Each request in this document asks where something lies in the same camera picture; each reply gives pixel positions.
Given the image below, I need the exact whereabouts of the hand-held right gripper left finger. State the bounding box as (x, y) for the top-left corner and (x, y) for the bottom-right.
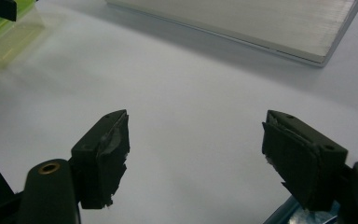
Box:
(70, 109), (131, 210)

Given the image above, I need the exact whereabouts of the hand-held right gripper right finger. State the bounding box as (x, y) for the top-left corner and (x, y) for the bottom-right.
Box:
(261, 109), (350, 213)

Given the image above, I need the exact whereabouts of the green square plastic container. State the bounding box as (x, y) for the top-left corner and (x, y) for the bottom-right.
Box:
(0, 0), (49, 71)

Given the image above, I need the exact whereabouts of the round container dark blue lid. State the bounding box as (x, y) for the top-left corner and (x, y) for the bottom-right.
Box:
(262, 195), (339, 224)

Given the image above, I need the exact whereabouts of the white wire shelf rack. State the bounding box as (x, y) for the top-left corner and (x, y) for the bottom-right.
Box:
(105, 0), (358, 68)

